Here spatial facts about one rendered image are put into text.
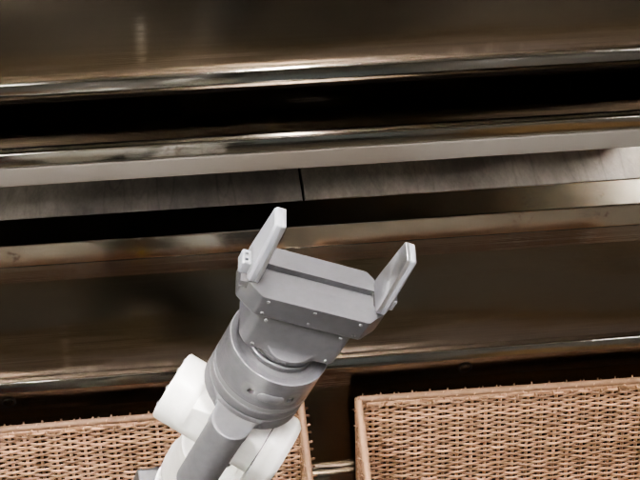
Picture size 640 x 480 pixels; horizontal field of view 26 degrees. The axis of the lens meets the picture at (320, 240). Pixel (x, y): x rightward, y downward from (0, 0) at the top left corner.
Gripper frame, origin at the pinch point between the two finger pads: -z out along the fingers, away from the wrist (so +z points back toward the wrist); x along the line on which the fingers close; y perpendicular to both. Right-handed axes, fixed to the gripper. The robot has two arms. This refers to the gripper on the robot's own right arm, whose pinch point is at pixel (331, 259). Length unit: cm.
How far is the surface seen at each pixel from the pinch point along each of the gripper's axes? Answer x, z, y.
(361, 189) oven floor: -30, 56, 71
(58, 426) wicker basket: 1, 102, 51
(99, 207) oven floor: 5, 70, 67
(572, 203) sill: -58, 44, 67
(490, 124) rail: -33, 25, 54
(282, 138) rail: -9, 34, 52
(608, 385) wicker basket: -79, 71, 58
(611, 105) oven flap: -50, 22, 62
